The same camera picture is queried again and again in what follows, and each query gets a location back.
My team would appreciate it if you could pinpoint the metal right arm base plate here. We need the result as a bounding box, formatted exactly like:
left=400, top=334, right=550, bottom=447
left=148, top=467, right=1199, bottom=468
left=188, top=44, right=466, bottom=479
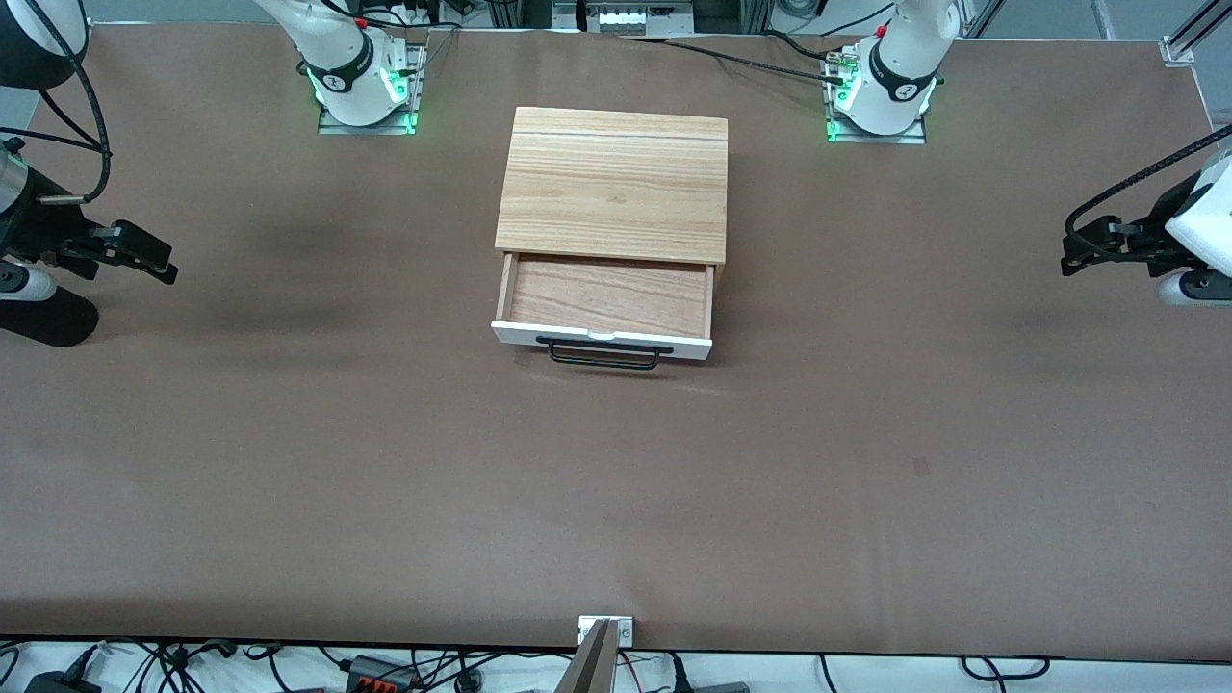
left=317, top=42, right=425, bottom=137

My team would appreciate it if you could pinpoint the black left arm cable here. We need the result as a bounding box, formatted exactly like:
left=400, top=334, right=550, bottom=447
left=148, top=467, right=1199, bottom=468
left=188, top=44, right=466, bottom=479
left=1063, top=123, right=1232, bottom=263

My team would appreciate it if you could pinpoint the light wooden drawer cabinet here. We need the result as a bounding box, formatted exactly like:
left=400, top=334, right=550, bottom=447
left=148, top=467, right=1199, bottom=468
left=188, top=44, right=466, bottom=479
left=494, top=106, right=731, bottom=290

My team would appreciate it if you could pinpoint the thick braided black cable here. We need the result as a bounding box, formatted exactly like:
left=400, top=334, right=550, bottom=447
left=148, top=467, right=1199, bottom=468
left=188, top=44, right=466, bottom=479
left=621, top=36, right=852, bottom=88

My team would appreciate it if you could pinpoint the brown table cover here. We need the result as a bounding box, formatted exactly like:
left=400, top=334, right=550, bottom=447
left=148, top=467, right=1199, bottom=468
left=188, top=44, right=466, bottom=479
left=0, top=21, right=1232, bottom=665

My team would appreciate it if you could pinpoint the white drawer with black handle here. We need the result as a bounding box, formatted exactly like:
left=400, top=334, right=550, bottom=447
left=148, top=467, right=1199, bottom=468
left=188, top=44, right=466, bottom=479
left=490, top=251, right=717, bottom=372

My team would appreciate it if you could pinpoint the aluminium camera post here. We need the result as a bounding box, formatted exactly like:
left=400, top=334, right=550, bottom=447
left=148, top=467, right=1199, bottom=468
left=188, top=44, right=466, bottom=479
left=555, top=619, right=620, bottom=693

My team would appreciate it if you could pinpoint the silver camera mount bracket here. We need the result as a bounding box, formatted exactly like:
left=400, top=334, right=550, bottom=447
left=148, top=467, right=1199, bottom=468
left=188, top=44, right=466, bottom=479
left=577, top=615, right=635, bottom=648

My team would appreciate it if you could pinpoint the aluminium frame profile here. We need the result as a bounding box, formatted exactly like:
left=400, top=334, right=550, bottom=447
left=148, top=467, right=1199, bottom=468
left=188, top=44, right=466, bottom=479
left=1168, top=0, right=1232, bottom=57

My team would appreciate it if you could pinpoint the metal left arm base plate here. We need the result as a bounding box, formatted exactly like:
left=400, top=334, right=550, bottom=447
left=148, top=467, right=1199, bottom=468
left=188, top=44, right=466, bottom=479
left=824, top=50, right=929, bottom=146

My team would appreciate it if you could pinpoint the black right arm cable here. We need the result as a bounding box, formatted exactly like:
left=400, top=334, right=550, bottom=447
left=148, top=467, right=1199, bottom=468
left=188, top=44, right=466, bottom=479
left=0, top=0, right=113, bottom=205

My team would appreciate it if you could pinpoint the white terminal block device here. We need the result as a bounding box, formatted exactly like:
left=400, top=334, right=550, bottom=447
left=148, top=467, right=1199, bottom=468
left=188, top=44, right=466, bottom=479
left=552, top=0, right=696, bottom=39

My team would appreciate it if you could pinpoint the black orange power adapter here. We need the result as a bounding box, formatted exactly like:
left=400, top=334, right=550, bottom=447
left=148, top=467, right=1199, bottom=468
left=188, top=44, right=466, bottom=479
left=345, top=654, right=418, bottom=693

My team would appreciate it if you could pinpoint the black cylindrical object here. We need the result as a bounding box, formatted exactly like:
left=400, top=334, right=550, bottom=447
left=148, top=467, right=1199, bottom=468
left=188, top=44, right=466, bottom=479
left=0, top=285, right=100, bottom=349

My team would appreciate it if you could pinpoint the looped black cable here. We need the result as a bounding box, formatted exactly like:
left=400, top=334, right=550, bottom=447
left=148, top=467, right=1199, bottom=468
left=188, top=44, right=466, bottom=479
left=960, top=654, right=1052, bottom=683

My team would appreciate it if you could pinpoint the thin black cable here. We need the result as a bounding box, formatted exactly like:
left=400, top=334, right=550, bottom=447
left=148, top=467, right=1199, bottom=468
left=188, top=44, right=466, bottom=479
left=762, top=30, right=833, bottom=62

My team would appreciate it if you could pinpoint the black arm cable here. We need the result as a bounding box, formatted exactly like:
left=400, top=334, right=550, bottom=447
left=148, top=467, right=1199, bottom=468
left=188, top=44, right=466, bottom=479
left=0, top=0, right=113, bottom=205
left=1063, top=123, right=1232, bottom=263

